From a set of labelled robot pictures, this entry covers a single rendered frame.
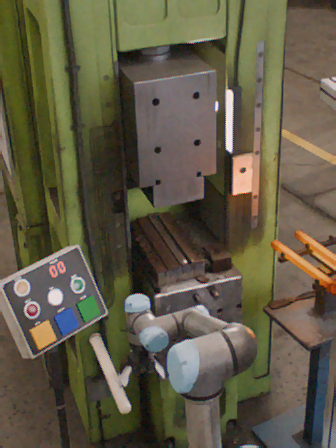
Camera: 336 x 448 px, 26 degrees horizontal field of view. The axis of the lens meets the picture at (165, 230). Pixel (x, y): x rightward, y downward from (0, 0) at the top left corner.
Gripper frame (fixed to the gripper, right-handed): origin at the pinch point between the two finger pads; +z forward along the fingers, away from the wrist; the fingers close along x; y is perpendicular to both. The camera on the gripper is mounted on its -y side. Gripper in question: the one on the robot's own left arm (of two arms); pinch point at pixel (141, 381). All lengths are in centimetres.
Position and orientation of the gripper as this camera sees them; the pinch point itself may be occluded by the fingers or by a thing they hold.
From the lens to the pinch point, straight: 248.1
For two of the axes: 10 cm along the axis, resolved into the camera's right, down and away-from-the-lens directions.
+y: 2.6, 5.0, -8.3
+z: 0.3, 8.5, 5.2
